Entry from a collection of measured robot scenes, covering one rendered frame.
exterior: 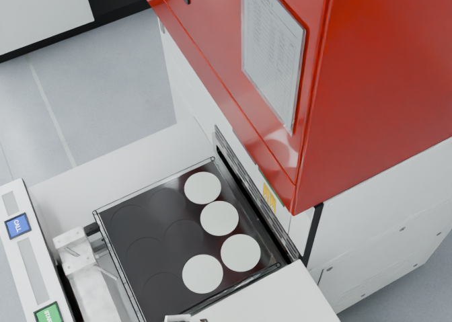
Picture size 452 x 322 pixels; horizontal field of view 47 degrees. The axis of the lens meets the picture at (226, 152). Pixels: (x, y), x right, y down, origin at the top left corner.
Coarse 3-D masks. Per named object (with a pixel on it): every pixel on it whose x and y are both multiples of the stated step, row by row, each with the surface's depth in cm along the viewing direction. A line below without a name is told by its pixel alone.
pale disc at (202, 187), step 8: (192, 176) 145; (200, 176) 145; (208, 176) 145; (192, 184) 144; (200, 184) 143; (208, 184) 143; (216, 184) 143; (192, 192) 142; (200, 192) 142; (208, 192) 142; (216, 192) 142; (192, 200) 141; (200, 200) 141; (208, 200) 141
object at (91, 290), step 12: (84, 252) 136; (84, 276) 132; (96, 276) 132; (72, 288) 130; (84, 288) 130; (96, 288) 130; (108, 288) 132; (84, 300) 128; (96, 300) 128; (108, 300) 128; (84, 312) 127; (96, 312) 127; (108, 312) 127
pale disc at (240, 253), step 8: (232, 240) 134; (240, 240) 134; (248, 240) 134; (224, 248) 133; (232, 248) 133; (240, 248) 133; (248, 248) 133; (256, 248) 133; (224, 256) 132; (232, 256) 132; (240, 256) 132; (248, 256) 132; (256, 256) 131; (232, 264) 130; (240, 264) 130; (248, 264) 130
